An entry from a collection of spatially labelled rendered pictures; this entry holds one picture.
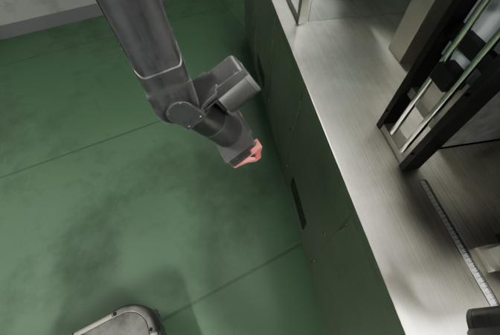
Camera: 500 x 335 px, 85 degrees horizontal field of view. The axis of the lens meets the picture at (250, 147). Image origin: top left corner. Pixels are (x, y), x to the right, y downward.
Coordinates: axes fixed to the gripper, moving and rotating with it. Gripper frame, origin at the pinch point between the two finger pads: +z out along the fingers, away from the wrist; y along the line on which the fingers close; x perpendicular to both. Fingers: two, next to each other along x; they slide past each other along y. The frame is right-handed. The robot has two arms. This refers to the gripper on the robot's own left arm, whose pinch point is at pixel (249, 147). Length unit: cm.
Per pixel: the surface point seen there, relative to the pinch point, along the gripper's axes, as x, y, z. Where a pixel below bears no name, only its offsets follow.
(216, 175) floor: 49, 54, 93
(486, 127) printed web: -48, -18, 36
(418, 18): -59, 19, 33
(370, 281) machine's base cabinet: -1.2, -33.4, 33.0
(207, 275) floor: 72, 2, 79
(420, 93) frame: -37.1, -6.2, 17.5
